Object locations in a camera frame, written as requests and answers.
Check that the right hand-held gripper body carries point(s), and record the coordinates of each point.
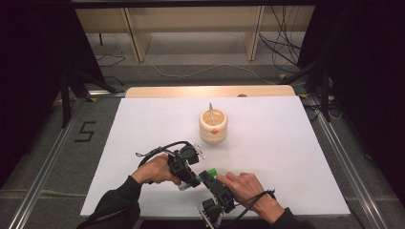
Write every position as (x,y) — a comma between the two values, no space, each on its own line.
(223,198)

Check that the white table cover board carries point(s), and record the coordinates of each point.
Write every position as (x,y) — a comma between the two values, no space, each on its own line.
(270,143)

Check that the black metal stand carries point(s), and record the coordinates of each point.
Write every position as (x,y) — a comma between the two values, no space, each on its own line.
(324,95)

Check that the beige wooden desk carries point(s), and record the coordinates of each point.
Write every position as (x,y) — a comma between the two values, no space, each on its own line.
(140,38)

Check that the black tripod stand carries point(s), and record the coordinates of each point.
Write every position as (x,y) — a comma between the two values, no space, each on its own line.
(65,101)

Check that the black curtain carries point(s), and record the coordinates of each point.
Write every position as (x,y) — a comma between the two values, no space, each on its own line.
(31,63)
(366,63)

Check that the dark table grommet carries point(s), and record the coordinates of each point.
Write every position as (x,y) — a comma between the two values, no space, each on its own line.
(242,95)

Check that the clear ballpoint pen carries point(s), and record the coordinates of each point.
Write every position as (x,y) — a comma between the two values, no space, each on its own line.
(211,111)

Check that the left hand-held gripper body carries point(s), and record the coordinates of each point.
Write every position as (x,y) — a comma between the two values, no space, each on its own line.
(180,165)

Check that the cream ribbed pen holder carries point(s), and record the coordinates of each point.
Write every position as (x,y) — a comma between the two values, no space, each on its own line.
(213,136)

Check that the aluminium floor rail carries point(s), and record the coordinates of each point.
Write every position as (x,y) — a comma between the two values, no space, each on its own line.
(350,171)
(41,175)

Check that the person's left hand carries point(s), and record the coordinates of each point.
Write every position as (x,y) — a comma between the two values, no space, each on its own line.
(156,170)

